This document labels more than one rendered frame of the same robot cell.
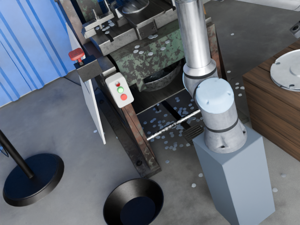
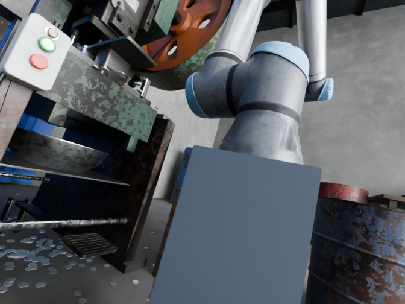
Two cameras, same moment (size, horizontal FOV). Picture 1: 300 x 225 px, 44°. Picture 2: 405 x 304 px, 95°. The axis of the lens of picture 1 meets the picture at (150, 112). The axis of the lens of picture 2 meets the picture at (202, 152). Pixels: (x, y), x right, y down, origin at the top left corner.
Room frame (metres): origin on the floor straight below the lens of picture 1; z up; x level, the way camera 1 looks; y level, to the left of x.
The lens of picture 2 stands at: (0.81, 0.10, 0.39)
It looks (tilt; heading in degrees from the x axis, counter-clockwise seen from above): 10 degrees up; 311
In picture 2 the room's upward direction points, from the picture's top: 16 degrees clockwise
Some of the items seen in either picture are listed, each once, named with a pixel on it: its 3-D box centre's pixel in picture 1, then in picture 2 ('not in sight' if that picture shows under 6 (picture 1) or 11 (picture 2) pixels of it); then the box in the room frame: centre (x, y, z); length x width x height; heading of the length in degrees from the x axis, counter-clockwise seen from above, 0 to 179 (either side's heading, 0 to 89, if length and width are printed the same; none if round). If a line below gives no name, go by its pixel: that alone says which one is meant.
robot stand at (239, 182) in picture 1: (236, 177); (225, 298); (0.96, -0.22, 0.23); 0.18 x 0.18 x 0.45; 17
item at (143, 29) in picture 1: (144, 22); (116, 69); (1.54, -0.13, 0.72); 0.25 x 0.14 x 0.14; 10
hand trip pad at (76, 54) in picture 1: (79, 60); not in sight; (1.43, 0.19, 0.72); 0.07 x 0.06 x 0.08; 10
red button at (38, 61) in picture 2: (123, 97); (38, 61); (1.32, 0.08, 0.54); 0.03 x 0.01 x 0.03; 100
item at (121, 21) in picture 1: (130, 10); not in sight; (1.72, -0.10, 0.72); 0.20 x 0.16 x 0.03; 100
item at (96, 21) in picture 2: not in sight; (102, 43); (1.72, -0.10, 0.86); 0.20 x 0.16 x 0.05; 100
